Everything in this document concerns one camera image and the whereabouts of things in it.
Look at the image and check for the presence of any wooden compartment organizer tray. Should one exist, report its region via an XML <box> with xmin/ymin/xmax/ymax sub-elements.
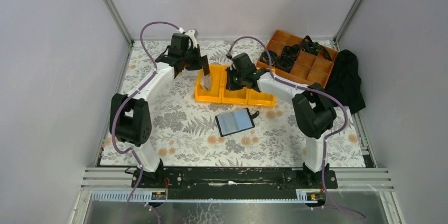
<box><xmin>266</xmin><ymin>30</ymin><xmax>339</xmax><ymax>87</ymax></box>

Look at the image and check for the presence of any black cloth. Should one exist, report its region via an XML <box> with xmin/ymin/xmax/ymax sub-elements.
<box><xmin>325</xmin><ymin>50</ymin><xmax>366</xmax><ymax>114</ymax></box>

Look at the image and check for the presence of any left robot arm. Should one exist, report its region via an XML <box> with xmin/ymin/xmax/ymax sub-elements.
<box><xmin>109</xmin><ymin>29</ymin><xmax>212</xmax><ymax>172</ymax></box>

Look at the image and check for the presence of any grey card in bin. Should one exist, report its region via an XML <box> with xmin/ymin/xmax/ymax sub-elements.
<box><xmin>200</xmin><ymin>76</ymin><xmax>208</xmax><ymax>91</ymax></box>

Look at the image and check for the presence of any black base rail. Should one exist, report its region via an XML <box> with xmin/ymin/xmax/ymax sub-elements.
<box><xmin>131</xmin><ymin>166</ymin><xmax>338</xmax><ymax>200</ymax></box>

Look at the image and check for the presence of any blue yellow rolled tie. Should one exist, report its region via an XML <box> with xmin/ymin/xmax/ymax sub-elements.
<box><xmin>259</xmin><ymin>50</ymin><xmax>277</xmax><ymax>66</ymax></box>

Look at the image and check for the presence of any dark floral rolled tie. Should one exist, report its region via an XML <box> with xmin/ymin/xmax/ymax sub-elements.
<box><xmin>275</xmin><ymin>55</ymin><xmax>296</xmax><ymax>73</ymax></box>

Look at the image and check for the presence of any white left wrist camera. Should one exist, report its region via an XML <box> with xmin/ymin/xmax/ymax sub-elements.
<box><xmin>178</xmin><ymin>27</ymin><xmax>198</xmax><ymax>48</ymax></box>

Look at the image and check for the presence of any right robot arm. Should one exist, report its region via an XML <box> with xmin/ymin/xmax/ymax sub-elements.
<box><xmin>226</xmin><ymin>53</ymin><xmax>337</xmax><ymax>173</ymax></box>

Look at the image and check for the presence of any black rolled tie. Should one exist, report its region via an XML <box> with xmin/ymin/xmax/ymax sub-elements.
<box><xmin>282</xmin><ymin>44</ymin><xmax>300</xmax><ymax>60</ymax></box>

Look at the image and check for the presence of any yellow plastic divided bin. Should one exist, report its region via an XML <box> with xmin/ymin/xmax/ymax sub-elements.
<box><xmin>194</xmin><ymin>64</ymin><xmax>276</xmax><ymax>108</ymax></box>

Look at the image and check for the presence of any dark grey credit card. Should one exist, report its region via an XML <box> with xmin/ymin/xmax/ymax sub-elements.
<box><xmin>206</xmin><ymin>74</ymin><xmax>212</xmax><ymax>91</ymax></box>

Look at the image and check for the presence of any black leather card holder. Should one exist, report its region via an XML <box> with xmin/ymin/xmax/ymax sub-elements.
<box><xmin>215</xmin><ymin>108</ymin><xmax>260</xmax><ymax>137</ymax></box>

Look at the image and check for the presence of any dark green rolled tie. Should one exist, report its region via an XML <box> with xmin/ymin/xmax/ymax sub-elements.
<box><xmin>300</xmin><ymin>35</ymin><xmax>332</xmax><ymax>61</ymax></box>

